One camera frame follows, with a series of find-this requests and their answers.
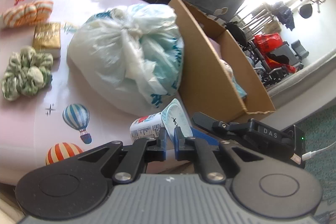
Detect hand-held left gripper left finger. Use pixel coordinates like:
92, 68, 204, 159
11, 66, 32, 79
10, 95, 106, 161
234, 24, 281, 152
77, 131, 168, 185

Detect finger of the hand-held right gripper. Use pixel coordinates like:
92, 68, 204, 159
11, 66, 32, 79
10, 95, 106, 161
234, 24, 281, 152
190, 127, 220, 147
191, 112, 250, 135

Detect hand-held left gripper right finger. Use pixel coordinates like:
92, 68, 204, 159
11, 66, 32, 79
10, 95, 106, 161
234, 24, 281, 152
173, 126, 266, 184

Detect white yogurt cup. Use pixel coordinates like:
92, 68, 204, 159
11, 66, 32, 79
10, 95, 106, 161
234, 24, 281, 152
129, 98, 193, 146

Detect brown cardboard box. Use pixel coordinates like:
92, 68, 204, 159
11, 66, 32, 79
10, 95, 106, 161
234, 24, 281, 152
168, 0, 276, 123

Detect black wheelchair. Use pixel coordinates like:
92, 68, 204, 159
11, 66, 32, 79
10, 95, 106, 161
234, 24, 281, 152
225, 21, 309, 86

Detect red printed plastic bag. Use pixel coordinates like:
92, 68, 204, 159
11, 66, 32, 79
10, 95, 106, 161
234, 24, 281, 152
253, 33, 284, 52

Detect tied translucent plastic bag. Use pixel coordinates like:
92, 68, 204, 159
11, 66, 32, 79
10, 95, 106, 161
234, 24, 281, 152
67, 3, 184, 117

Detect dark blue hanging clothes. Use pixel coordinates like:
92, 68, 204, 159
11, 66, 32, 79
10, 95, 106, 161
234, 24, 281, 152
273, 1, 296, 31

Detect black bag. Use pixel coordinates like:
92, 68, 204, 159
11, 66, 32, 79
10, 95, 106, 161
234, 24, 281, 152
299, 3, 313, 19

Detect green floral scrunchie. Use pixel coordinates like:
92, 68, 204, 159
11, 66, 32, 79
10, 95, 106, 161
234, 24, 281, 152
1, 46, 54, 102

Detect gold tissue pack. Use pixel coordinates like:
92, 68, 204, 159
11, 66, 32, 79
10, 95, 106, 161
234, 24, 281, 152
32, 22, 61, 60

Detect orange striped cloth bow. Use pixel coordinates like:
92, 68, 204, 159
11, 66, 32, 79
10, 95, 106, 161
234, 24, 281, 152
2, 0, 54, 29

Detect white usb cable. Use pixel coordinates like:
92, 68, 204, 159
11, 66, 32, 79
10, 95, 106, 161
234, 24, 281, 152
302, 141, 336, 161

